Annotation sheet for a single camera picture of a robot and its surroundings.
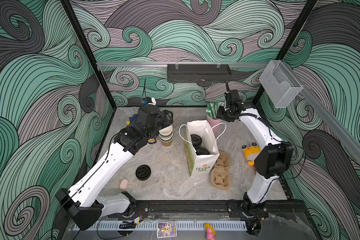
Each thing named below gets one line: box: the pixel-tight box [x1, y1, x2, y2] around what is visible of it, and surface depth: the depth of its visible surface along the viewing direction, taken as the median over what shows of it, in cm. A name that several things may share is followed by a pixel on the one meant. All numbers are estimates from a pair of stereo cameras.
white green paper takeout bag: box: [196, 120, 227, 175], surface depth 77 cm
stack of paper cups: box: [158, 125, 174, 147], surface depth 89 cm
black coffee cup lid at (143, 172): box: [135, 164, 152, 181], surface depth 85 cm
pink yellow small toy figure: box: [204, 222, 216, 240], surface depth 66 cm
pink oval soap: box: [119, 178, 129, 190], surface depth 81 cm
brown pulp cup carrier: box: [210, 151, 232, 190], surface depth 82 cm
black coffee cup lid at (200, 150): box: [192, 144, 210, 156], surface depth 83 cm
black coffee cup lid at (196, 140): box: [190, 134, 202, 147], surface depth 86 cm
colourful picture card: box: [156, 221, 177, 238], surface depth 68 cm
